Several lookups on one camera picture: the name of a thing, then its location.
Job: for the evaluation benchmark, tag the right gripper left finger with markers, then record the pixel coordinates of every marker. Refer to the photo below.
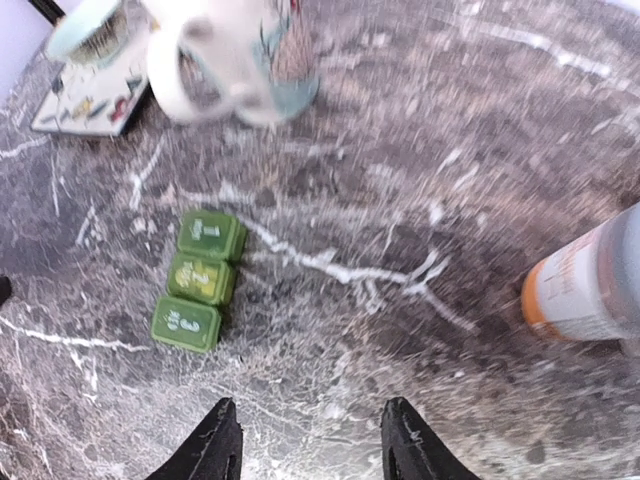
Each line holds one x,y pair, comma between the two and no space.
213,451

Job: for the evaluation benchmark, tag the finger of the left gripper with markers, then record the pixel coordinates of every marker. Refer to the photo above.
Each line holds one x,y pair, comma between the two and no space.
5,289

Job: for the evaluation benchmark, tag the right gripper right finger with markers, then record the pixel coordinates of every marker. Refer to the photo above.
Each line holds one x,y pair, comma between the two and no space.
411,450

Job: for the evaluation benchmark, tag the orange pill bottle grey cap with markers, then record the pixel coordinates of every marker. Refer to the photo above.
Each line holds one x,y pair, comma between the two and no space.
589,289

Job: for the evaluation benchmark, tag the floral square plate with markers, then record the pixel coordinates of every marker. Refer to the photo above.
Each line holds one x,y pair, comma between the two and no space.
92,102

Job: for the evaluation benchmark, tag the left light green bowl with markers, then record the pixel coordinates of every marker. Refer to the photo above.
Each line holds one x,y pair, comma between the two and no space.
93,34

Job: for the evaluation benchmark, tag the cream coral pattern mug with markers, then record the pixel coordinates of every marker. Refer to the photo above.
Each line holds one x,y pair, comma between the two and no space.
258,55

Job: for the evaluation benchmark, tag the left black frame post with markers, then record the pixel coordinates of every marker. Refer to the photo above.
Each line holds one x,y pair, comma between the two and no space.
48,9

